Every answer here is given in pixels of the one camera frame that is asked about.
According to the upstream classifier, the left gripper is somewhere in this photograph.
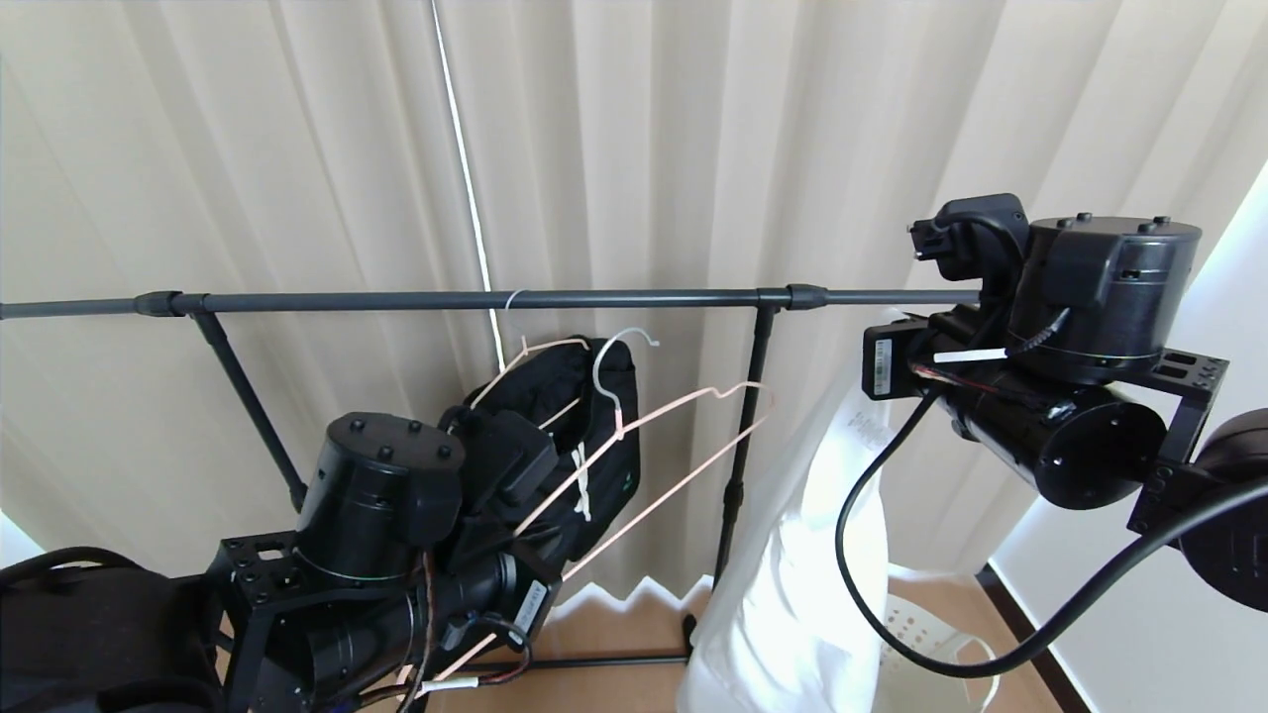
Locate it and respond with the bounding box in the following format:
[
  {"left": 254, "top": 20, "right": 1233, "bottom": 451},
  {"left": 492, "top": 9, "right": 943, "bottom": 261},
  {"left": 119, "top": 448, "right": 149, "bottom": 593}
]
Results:
[{"left": 446, "top": 540, "right": 566, "bottom": 647}]

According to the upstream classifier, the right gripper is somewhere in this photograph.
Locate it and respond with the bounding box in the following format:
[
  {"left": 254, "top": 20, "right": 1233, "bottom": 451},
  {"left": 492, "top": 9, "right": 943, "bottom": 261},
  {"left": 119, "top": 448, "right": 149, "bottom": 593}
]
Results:
[{"left": 860, "top": 307, "right": 1011, "bottom": 403}]

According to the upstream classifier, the black knitted garment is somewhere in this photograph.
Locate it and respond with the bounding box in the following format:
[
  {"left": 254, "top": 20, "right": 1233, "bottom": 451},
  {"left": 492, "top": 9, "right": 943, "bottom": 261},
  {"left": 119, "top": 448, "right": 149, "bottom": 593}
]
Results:
[{"left": 441, "top": 337, "right": 643, "bottom": 573}]

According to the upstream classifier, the pink clothes hanger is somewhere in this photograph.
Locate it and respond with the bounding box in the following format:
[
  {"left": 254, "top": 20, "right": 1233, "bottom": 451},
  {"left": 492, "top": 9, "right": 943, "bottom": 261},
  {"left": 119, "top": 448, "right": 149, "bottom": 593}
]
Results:
[
  {"left": 468, "top": 290, "right": 597, "bottom": 437},
  {"left": 396, "top": 327, "right": 777, "bottom": 700}
]

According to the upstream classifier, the white printed garment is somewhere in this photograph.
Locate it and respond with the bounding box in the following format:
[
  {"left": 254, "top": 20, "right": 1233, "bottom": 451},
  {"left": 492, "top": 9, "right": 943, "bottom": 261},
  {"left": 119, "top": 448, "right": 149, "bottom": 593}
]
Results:
[{"left": 677, "top": 312, "right": 898, "bottom": 713}]

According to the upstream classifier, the white laundry basket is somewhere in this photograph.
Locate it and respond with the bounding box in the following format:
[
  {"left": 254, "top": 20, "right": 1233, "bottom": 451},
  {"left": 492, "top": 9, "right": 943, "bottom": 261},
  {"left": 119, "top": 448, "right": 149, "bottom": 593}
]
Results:
[{"left": 872, "top": 564, "right": 1002, "bottom": 713}]

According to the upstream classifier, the black clothes rack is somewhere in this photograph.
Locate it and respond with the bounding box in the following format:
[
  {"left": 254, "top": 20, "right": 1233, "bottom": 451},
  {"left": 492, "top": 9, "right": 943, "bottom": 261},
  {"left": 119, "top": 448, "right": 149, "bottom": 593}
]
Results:
[{"left": 0, "top": 285, "right": 992, "bottom": 713}]

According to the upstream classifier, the beige curtain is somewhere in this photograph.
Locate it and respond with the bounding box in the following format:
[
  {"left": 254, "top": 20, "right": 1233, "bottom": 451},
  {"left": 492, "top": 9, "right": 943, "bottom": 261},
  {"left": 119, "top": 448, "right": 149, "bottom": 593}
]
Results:
[{"left": 0, "top": 0, "right": 1268, "bottom": 610}]

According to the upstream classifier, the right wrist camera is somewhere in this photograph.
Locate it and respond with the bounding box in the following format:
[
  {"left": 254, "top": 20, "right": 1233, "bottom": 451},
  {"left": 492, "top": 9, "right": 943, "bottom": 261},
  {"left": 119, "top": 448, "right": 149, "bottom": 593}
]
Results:
[{"left": 906, "top": 193, "right": 1031, "bottom": 294}]

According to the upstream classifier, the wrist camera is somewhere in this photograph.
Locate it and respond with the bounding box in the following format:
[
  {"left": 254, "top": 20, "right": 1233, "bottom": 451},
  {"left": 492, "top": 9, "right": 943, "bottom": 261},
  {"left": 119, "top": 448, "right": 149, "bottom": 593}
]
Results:
[
  {"left": 441, "top": 404, "right": 562, "bottom": 518},
  {"left": 906, "top": 193, "right": 1031, "bottom": 294}
]

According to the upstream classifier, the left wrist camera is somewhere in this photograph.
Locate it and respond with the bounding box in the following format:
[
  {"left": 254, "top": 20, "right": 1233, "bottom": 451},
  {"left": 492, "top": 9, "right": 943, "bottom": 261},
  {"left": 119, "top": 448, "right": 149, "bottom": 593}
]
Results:
[{"left": 441, "top": 404, "right": 562, "bottom": 518}]

